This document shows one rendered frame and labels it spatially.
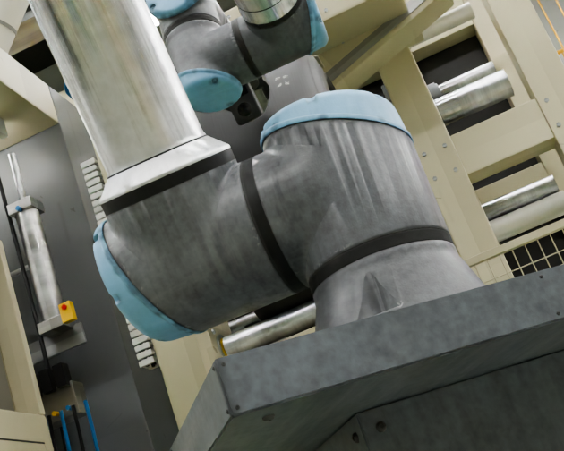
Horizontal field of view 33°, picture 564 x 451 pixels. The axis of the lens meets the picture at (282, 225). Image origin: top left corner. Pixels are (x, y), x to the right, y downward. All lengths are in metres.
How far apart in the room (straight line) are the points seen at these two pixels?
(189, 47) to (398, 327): 0.81
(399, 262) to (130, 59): 0.33
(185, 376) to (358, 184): 1.04
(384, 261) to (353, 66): 1.56
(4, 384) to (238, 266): 1.00
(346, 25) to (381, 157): 1.47
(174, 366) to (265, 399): 1.29
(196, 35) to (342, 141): 0.52
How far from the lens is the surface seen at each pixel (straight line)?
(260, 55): 1.36
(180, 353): 1.90
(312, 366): 0.63
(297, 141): 0.94
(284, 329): 1.76
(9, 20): 2.77
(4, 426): 1.73
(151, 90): 0.97
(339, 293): 0.89
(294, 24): 1.34
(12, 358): 1.90
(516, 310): 0.69
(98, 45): 0.97
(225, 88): 1.37
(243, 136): 1.74
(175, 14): 1.43
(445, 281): 0.87
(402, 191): 0.92
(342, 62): 2.42
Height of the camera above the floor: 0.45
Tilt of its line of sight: 20 degrees up
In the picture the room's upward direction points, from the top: 20 degrees counter-clockwise
